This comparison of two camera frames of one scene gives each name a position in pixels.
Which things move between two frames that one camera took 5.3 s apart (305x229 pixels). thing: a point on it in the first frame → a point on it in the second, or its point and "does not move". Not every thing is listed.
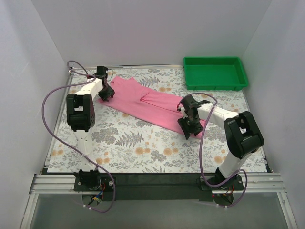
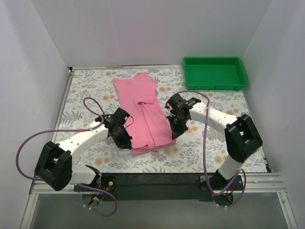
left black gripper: x=106 y=92 → x=122 y=137
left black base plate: x=107 y=184 does not move
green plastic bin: x=214 y=73 does not move
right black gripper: x=190 y=125 → x=176 y=125
